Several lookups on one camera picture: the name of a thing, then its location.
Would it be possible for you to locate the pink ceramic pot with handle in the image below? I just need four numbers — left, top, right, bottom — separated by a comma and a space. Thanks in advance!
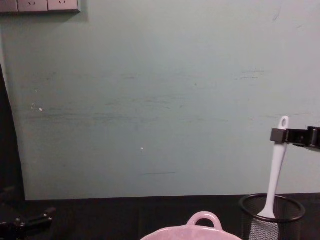
139, 211, 244, 240

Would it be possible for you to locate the black mesh pen holder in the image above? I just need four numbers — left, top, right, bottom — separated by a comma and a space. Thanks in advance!
238, 193, 307, 240

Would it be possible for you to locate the white plastic spatula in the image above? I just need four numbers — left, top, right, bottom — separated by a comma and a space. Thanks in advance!
257, 115, 291, 221

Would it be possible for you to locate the grey wall socket plate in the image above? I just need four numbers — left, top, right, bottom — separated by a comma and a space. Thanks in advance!
47, 0, 82, 13
0, 0, 19, 13
17, 0, 49, 13

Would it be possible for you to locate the black table cloth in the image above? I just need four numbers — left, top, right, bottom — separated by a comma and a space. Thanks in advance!
0, 191, 320, 240

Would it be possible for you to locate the black hanging cloth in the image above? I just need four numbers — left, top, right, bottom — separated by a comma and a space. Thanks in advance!
0, 59, 26, 201

